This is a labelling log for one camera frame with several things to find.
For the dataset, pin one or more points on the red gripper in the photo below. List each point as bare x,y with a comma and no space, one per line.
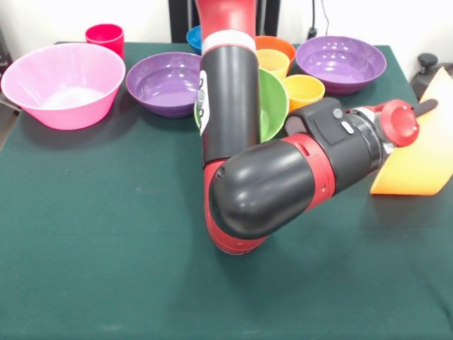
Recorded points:
401,122

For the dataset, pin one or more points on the large orange bowl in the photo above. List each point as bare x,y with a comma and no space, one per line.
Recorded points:
417,170

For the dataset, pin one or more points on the purple bowl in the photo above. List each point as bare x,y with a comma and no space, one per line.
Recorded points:
339,60
163,85

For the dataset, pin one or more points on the yellow cup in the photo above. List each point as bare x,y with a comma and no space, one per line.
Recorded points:
272,62

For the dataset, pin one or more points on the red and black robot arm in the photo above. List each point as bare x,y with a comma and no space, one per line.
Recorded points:
265,184

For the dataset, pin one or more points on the orange cup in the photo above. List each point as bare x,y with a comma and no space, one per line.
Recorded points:
304,92

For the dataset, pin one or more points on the green bowl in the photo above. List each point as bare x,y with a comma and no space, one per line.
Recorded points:
272,106

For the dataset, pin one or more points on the small orange bowl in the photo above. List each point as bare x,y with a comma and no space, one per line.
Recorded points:
276,42

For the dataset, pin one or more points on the blue bowl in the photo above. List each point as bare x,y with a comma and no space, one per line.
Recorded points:
194,39

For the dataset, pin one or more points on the red cup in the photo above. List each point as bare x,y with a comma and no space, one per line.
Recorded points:
104,35

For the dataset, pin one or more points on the dark green table cloth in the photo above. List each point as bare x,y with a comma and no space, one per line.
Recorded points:
106,230

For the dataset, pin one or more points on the large pink bowl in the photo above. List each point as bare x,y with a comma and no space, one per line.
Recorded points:
70,113

